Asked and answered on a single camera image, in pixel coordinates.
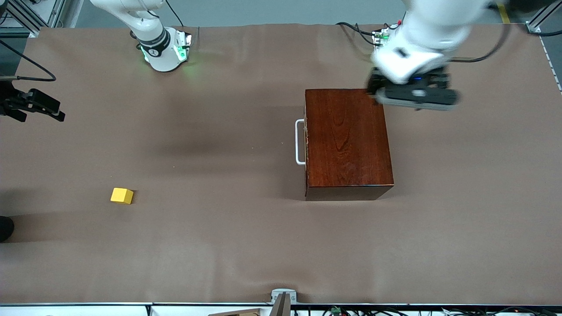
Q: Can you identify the aluminium frame post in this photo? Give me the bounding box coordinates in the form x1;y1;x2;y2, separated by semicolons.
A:
0;0;66;36
526;0;562;34

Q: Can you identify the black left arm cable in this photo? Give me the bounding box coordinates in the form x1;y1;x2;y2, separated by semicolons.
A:
448;24;512;63

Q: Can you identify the black right base cable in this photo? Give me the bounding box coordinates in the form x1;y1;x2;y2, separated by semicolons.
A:
165;0;183;27

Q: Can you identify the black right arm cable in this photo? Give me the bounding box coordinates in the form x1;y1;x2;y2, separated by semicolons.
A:
0;39;57;83

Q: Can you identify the brown table cover sheet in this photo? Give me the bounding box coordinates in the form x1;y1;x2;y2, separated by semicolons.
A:
0;23;562;305

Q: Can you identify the black base cable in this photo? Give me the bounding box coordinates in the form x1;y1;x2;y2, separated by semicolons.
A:
336;21;380;47
165;0;183;27

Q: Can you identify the yellow block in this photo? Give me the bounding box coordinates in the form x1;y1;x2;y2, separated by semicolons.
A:
110;187;134;205

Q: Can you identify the dark red wooden cabinet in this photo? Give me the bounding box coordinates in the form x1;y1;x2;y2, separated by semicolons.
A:
304;88;394;201

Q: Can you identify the white metal drawer handle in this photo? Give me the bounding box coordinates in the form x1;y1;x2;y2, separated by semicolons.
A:
295;118;306;166

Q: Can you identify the white table edge rail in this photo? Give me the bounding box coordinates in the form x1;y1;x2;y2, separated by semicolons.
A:
0;302;562;316

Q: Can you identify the black round object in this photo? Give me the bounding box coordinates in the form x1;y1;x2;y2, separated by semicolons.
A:
0;216;15;243

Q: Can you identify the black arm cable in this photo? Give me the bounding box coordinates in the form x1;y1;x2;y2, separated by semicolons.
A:
0;39;57;83
448;24;512;63

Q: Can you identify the black left base cable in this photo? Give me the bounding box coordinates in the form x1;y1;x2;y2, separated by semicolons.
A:
336;21;380;47

